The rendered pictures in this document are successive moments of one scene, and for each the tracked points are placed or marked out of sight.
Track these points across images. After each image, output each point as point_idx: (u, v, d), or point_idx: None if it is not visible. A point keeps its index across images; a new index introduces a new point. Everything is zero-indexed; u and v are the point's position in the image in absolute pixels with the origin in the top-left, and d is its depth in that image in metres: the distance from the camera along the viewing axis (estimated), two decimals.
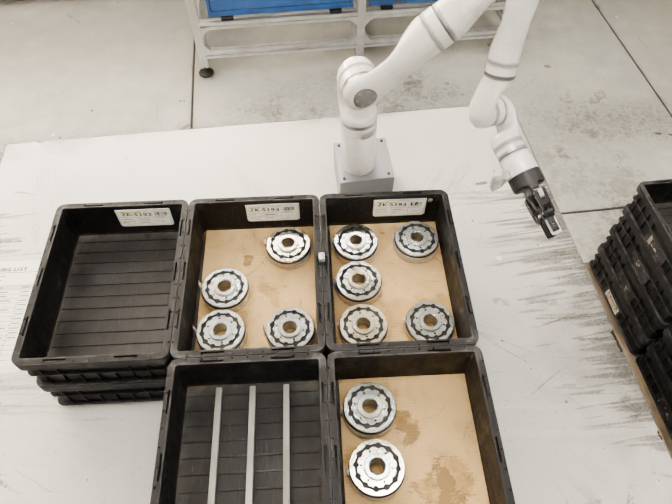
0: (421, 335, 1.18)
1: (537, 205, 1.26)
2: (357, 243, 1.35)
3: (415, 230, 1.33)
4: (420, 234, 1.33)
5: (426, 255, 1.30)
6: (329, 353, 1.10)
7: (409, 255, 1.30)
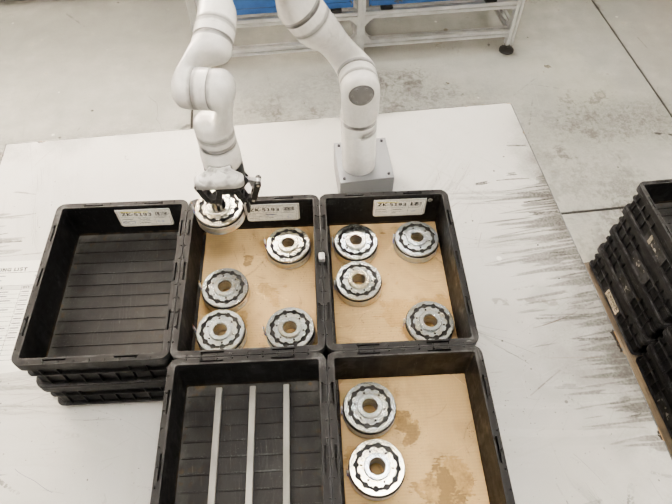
0: (421, 335, 1.18)
1: (240, 191, 1.14)
2: (357, 243, 1.35)
3: (415, 230, 1.33)
4: (420, 234, 1.33)
5: (426, 255, 1.30)
6: (329, 353, 1.10)
7: (409, 255, 1.30)
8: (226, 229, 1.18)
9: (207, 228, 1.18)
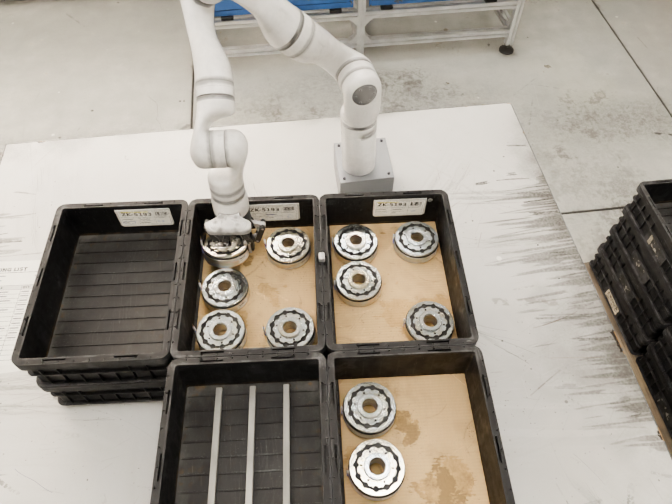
0: (421, 335, 1.18)
1: (246, 233, 1.25)
2: (357, 243, 1.35)
3: (415, 230, 1.33)
4: (420, 234, 1.33)
5: (426, 255, 1.30)
6: (329, 353, 1.10)
7: (409, 255, 1.30)
8: (231, 262, 1.27)
9: (213, 260, 1.27)
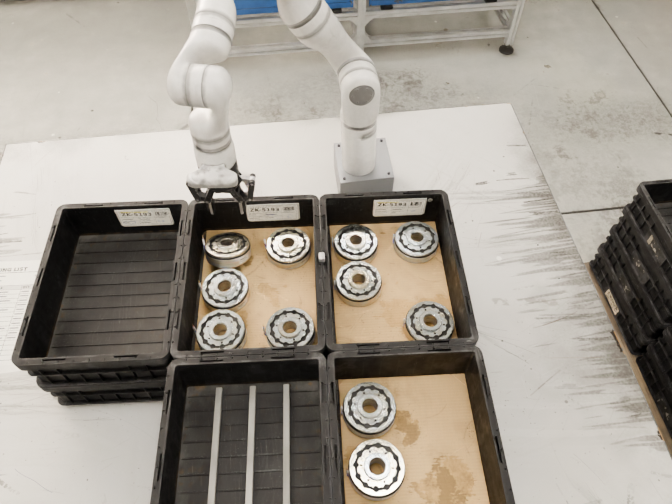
0: (421, 335, 1.18)
1: (233, 190, 1.13)
2: (357, 243, 1.35)
3: (415, 230, 1.33)
4: (420, 234, 1.33)
5: (426, 255, 1.30)
6: (329, 353, 1.10)
7: (409, 255, 1.30)
8: (230, 262, 1.27)
9: (213, 260, 1.27)
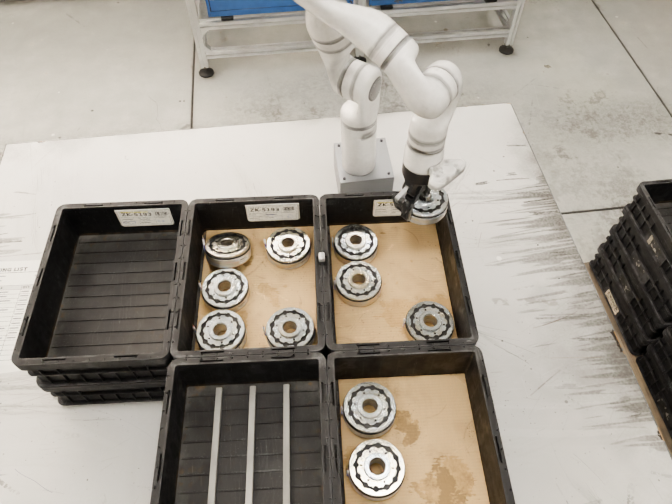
0: (421, 335, 1.18)
1: None
2: (357, 243, 1.35)
3: None
4: None
5: (435, 215, 1.19)
6: (329, 353, 1.10)
7: (416, 215, 1.19)
8: (230, 262, 1.27)
9: (213, 260, 1.27)
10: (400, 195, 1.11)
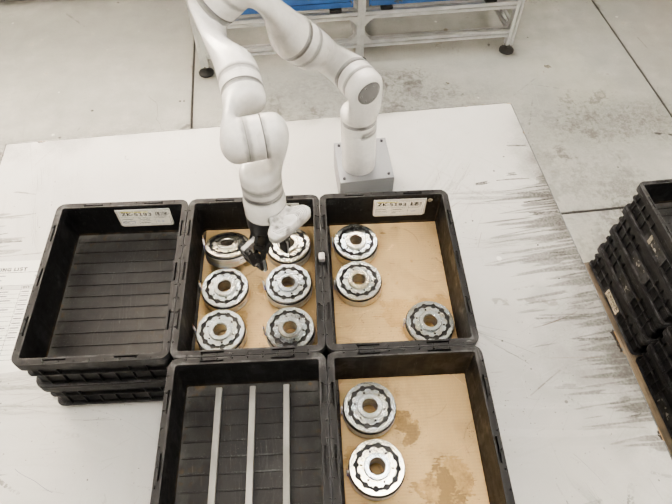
0: (421, 335, 1.18)
1: None
2: (357, 243, 1.35)
3: (286, 274, 1.26)
4: (292, 278, 1.26)
5: (298, 301, 1.23)
6: (329, 353, 1.10)
7: (280, 302, 1.23)
8: (230, 262, 1.27)
9: (213, 260, 1.27)
10: (246, 246, 1.02)
